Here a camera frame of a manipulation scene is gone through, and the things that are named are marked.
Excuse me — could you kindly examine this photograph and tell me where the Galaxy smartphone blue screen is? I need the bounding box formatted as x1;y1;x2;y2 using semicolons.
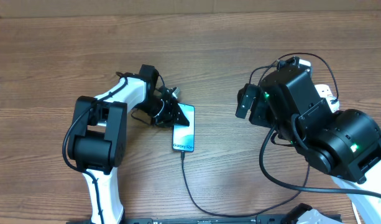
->
172;103;195;152

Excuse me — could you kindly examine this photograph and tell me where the black USB charging cable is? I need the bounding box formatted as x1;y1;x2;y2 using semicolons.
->
180;52;340;218

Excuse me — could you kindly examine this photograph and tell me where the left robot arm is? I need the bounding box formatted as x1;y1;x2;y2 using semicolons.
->
62;65;191;223

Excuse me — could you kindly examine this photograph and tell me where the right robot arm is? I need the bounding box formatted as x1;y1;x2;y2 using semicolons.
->
236;53;381;223

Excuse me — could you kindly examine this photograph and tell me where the white power strip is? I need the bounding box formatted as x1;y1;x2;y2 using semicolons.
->
314;84;340;113

